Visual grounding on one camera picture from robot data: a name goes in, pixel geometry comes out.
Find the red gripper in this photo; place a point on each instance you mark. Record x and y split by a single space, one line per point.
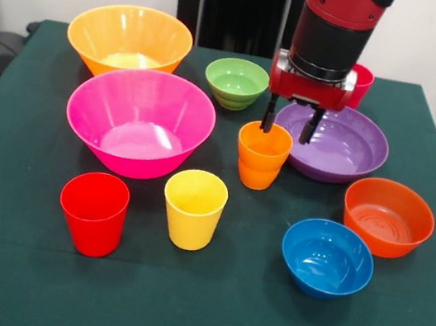
310 89

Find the orange cup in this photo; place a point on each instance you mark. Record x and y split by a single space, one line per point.
257 181
262 160

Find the stack of green bowls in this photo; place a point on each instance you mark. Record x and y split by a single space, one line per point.
235 86

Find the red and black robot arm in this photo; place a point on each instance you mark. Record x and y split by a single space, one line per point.
330 39

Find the purple bowl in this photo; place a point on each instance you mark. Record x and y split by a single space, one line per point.
340 158

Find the crimson cup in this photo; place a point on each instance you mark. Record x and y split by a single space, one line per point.
362 91

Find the yellow cup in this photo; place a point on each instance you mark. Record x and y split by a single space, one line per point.
190 229

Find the orange-red bowl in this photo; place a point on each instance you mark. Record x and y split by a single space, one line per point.
380 244

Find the blue bowl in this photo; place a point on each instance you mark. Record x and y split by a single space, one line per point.
323 287

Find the large pink bowl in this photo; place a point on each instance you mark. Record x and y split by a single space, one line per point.
97 109

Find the large orange bowl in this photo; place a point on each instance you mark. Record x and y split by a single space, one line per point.
96 38

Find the dark green table cloth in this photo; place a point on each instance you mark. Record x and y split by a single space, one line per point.
192 313

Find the red cup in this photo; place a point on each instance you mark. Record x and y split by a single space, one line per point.
93 234

